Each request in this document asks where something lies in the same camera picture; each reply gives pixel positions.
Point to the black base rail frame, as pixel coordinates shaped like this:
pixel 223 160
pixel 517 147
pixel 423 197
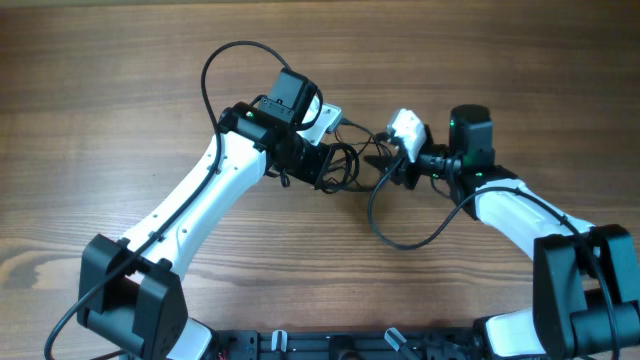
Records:
pixel 431 344

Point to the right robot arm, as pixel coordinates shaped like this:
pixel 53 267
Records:
pixel 585 277

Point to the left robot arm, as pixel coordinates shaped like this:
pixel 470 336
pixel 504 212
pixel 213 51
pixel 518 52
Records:
pixel 130 289

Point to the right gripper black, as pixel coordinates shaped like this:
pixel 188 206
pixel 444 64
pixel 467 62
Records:
pixel 405 169

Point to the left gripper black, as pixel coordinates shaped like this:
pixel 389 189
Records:
pixel 311 173

